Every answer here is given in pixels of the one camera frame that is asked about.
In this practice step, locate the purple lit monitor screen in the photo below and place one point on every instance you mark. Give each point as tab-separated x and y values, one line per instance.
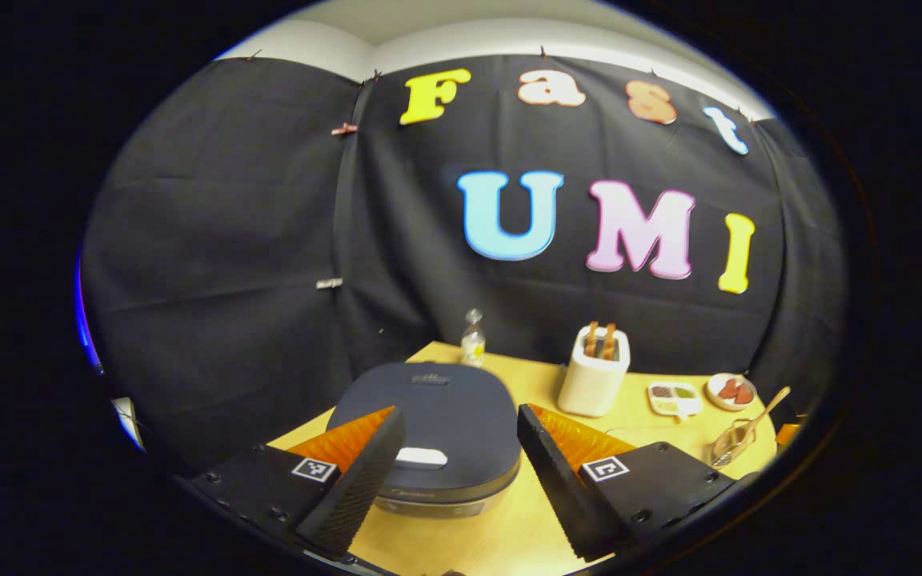
85	328

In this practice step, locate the white divided bean dish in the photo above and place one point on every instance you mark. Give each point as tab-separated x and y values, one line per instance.
673	398

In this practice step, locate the white round plate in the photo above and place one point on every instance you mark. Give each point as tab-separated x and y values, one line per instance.
713	392

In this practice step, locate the small clear glass bottle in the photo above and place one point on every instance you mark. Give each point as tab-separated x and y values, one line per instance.
473	344

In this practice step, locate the red sausage piece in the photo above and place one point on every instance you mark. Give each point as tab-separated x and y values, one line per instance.
727	390
744	394

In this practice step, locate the white toaster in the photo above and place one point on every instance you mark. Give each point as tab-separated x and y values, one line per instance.
593	388

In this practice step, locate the black backdrop cloth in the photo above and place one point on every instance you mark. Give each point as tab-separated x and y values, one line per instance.
229	240

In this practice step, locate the pink cloth clip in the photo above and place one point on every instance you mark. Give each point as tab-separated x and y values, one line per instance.
344	129

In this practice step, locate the white cloth clip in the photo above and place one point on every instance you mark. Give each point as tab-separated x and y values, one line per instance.
330	282

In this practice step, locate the dark grey rice cooker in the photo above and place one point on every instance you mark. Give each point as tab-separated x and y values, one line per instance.
453	408

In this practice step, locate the wooden spoon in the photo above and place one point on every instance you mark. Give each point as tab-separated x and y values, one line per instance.
761	412

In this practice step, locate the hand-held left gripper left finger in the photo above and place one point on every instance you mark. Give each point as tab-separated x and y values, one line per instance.
357	488

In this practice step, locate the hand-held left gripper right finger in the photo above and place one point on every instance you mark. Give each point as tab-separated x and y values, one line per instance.
557	480

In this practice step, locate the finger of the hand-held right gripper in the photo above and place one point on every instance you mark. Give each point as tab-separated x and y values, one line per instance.
787	433

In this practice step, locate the toast bread slice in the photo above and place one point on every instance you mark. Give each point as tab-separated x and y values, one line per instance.
591	340
608	342

